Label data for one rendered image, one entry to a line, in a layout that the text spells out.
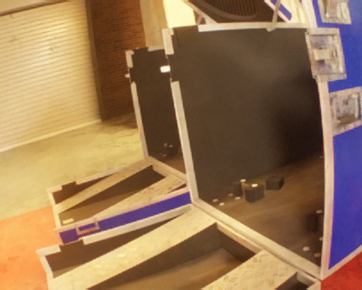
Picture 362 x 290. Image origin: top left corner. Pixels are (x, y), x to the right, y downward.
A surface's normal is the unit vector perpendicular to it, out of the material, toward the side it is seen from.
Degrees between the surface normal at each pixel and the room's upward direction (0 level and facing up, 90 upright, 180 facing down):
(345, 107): 90
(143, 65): 90
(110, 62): 90
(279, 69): 90
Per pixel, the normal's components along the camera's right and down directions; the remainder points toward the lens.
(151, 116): 0.44, 0.14
